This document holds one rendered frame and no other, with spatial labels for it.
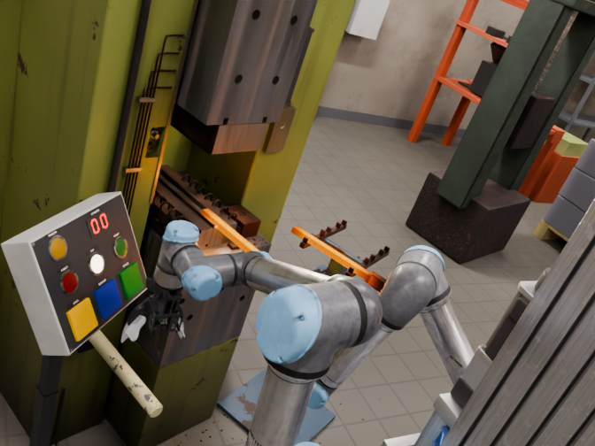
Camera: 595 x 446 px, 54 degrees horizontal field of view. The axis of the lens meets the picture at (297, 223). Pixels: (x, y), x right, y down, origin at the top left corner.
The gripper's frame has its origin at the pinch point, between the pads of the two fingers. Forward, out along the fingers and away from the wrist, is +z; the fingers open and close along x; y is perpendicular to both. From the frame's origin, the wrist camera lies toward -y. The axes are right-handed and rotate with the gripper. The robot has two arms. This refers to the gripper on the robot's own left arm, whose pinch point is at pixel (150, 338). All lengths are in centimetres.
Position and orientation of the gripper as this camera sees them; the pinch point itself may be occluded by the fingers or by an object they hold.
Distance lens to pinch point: 155.9
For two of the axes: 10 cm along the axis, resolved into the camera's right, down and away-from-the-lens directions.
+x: 8.6, 0.3, 5.1
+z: -3.0, 8.4, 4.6
